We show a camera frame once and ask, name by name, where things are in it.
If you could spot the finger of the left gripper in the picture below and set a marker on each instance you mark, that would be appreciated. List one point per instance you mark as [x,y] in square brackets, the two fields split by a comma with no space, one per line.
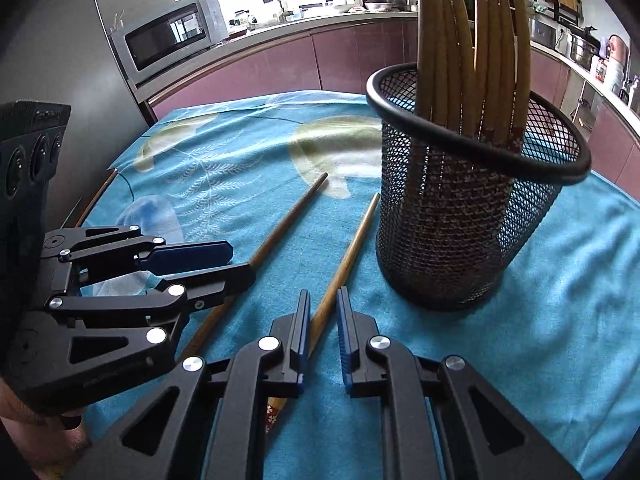
[112,251]
[171,297]

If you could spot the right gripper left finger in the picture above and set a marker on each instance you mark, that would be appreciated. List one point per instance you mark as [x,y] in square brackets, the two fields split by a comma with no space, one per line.
[293,332]

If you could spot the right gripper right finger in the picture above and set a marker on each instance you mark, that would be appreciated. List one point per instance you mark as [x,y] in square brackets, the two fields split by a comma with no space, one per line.
[361,375]

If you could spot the dark wooden chopstick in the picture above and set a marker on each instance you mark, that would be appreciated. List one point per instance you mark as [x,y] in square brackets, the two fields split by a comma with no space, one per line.
[200,337]

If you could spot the light wooden chopstick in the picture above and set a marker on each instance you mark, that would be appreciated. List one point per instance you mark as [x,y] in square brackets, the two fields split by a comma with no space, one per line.
[322,314]

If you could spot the left hand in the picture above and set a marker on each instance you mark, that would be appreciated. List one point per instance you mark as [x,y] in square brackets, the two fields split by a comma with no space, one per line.
[48,448]

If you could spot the smartphone with brown case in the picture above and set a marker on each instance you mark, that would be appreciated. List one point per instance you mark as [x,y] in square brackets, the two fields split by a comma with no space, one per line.
[80,211]

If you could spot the blue floral tablecloth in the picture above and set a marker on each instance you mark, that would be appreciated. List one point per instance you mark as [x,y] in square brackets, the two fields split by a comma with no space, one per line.
[559,339]

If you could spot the black mesh utensil holder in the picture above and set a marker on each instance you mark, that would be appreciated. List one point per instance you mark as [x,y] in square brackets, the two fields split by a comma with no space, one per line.
[455,211]

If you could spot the grey refrigerator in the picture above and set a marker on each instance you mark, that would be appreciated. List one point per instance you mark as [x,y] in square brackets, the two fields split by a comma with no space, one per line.
[58,51]

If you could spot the white microwave oven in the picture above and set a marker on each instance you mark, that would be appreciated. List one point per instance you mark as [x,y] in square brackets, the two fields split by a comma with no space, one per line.
[148,47]

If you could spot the pink lower cabinets left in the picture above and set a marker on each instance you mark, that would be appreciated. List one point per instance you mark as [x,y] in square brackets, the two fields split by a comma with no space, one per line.
[339,54]

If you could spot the pink cabinets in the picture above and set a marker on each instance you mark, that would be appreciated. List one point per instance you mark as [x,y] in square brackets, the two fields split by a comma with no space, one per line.
[339,54]
[610,128]

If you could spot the pink lower cabinets right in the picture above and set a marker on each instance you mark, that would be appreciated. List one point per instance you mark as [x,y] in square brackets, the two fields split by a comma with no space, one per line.
[610,128]

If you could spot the steel stock pot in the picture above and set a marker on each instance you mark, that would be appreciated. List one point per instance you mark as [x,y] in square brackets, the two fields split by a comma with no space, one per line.
[582,52]

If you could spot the pink thermos jug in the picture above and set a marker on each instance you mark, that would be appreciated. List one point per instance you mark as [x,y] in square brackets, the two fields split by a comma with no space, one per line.
[617,50]

